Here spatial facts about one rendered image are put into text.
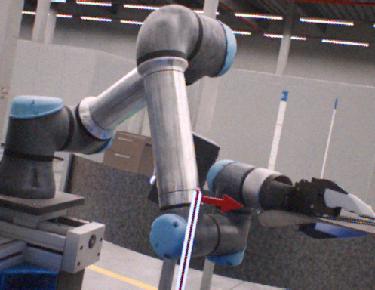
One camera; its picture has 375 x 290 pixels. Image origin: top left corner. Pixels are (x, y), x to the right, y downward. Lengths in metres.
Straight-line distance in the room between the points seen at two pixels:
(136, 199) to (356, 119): 4.47
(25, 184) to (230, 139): 6.15
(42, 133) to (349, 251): 1.88
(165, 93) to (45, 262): 0.50
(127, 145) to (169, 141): 6.71
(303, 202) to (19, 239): 0.67
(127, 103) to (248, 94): 6.07
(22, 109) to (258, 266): 1.69
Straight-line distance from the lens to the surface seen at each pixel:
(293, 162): 7.00
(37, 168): 1.26
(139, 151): 7.53
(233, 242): 0.99
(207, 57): 1.07
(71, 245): 1.20
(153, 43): 0.98
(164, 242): 0.90
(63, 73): 10.92
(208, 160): 1.27
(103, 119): 1.27
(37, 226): 1.25
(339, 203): 0.84
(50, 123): 1.26
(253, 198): 0.94
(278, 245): 2.65
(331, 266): 2.75
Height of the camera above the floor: 1.28
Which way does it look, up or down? 3 degrees down
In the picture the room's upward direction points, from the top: 10 degrees clockwise
